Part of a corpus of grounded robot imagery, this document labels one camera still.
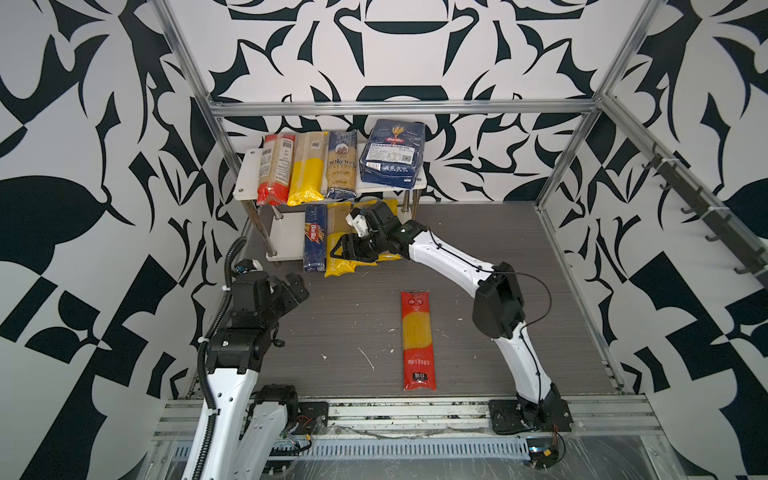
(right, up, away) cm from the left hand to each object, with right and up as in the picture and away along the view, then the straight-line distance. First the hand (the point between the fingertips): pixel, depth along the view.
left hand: (283, 282), depth 74 cm
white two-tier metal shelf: (-10, +11, +28) cm, 32 cm away
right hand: (+11, +7, +10) cm, 17 cm away
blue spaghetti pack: (+2, +10, +23) cm, 25 cm away
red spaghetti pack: (+34, -20, +9) cm, 40 cm away
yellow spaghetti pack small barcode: (+28, +22, +34) cm, 49 cm away
